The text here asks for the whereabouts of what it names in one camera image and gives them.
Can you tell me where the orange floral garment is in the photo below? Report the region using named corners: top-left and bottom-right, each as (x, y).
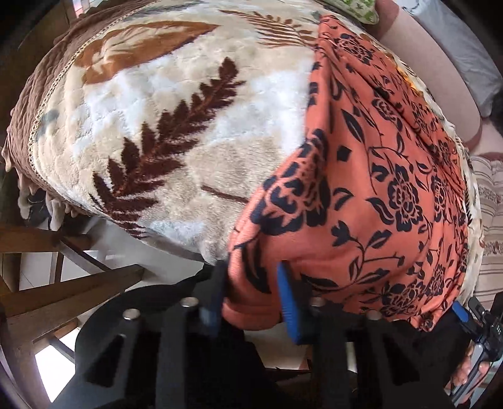
top-left (223, 15), bottom-right (468, 331)

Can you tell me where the person right hand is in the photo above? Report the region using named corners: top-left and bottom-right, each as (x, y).
top-left (450, 343), bottom-right (491, 387)

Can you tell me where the striped beige fabric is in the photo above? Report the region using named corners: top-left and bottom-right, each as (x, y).
top-left (472, 156), bottom-right (503, 309)

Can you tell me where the wooden chair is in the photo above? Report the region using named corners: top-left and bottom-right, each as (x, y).
top-left (1, 225), bottom-right (144, 408)

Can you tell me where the leaf pattern fleece blanket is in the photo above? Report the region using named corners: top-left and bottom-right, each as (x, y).
top-left (2, 1), bottom-right (482, 302)

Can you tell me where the pink bolster cushion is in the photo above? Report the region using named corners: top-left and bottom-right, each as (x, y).
top-left (373, 1), bottom-right (483, 149)

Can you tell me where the green white patterned pillow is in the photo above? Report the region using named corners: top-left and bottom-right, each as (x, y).
top-left (322, 0), bottom-right (379, 25)

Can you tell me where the grey cloth on wall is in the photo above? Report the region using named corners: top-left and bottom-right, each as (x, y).
top-left (397, 1), bottom-right (502, 118)

